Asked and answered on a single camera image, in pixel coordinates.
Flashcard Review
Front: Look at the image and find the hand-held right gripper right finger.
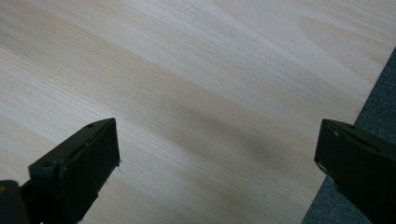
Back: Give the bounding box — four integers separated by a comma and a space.
313, 118, 396, 224

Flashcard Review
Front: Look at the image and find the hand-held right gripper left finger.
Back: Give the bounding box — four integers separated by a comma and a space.
20, 117, 121, 224

